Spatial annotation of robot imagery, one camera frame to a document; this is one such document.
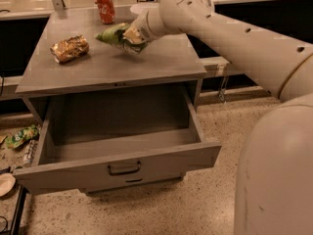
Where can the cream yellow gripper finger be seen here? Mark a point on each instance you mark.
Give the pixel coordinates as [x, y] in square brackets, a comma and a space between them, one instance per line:
[133, 35]

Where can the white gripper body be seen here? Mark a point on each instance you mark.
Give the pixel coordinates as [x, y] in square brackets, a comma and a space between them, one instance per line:
[141, 25]

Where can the green jalapeno chip bag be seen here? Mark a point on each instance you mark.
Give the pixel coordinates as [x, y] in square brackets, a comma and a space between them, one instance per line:
[114, 37]

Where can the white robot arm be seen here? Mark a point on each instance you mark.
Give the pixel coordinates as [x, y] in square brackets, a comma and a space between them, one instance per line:
[274, 186]

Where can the gold brown chip bag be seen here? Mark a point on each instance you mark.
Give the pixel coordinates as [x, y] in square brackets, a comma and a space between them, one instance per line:
[70, 49]

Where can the grey cabinet with counter top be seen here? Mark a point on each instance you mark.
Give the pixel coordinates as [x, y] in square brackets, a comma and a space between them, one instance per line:
[171, 58]

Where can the open grey top drawer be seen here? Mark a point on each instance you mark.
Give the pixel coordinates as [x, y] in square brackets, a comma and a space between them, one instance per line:
[83, 133]

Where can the green snack bag on floor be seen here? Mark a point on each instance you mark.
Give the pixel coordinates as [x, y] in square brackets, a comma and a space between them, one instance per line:
[26, 134]

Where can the white ceramic bowl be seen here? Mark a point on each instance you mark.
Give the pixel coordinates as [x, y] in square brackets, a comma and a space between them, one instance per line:
[138, 8]

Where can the orange soda can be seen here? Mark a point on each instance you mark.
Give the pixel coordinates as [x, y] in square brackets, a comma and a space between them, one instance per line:
[106, 11]

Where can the white wrapped snack on floor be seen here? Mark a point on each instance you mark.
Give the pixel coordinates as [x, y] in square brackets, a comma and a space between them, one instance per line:
[30, 150]

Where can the white plate on floor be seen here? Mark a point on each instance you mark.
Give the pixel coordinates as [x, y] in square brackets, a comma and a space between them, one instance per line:
[7, 182]

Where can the black metal stand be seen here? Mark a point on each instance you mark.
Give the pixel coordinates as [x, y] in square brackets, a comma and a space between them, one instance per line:
[13, 227]

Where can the grey metal rail frame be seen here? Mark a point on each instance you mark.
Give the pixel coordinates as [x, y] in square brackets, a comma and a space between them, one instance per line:
[219, 67]

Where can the black drawer handle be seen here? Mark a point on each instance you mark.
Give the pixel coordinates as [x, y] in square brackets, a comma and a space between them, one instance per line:
[134, 180]
[123, 169]

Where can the black lower drawer handle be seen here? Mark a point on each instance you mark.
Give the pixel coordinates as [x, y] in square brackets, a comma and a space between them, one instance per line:
[134, 180]

